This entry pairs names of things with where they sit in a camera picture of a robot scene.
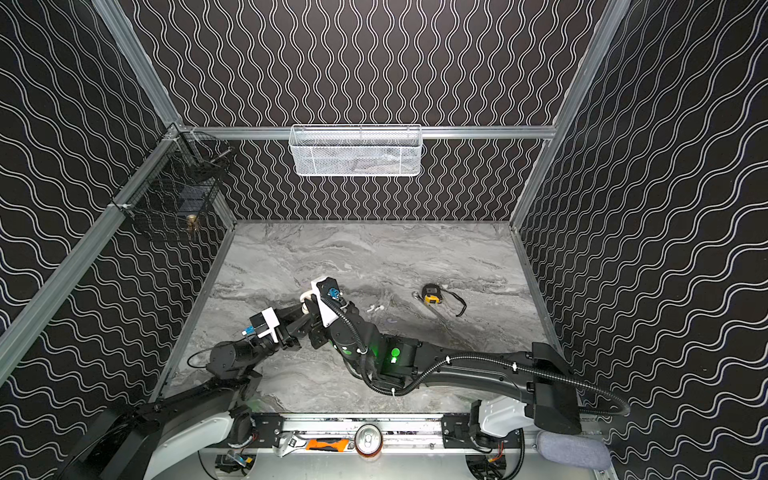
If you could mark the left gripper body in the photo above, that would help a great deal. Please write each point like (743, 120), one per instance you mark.
(289, 327)

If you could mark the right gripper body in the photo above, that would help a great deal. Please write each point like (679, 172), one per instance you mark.
(321, 324)

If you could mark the beige earbud charging case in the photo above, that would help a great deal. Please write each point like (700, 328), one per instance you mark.
(307, 298)

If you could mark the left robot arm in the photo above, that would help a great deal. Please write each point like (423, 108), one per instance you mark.
(142, 442)

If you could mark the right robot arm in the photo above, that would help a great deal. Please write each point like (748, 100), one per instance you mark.
(394, 366)

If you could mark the metal rod tool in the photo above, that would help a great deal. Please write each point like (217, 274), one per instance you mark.
(435, 312)

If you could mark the yellow black tape measure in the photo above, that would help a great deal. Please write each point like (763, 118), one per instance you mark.
(433, 294)

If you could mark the soda can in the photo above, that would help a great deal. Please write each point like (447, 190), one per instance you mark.
(368, 441)

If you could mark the orange utility knife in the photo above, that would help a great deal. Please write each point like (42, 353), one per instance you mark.
(329, 445)

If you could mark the adjustable wrench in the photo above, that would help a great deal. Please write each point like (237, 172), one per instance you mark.
(288, 442)

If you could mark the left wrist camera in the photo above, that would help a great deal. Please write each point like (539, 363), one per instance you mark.
(264, 324)

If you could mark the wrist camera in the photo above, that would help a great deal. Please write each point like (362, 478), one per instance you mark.
(264, 324)
(327, 294)

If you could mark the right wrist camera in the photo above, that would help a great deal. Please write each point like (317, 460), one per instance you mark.
(327, 294)

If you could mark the white wire mesh basket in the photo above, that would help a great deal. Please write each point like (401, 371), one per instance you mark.
(356, 150)

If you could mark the black wire basket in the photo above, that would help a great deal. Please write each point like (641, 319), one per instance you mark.
(186, 181)

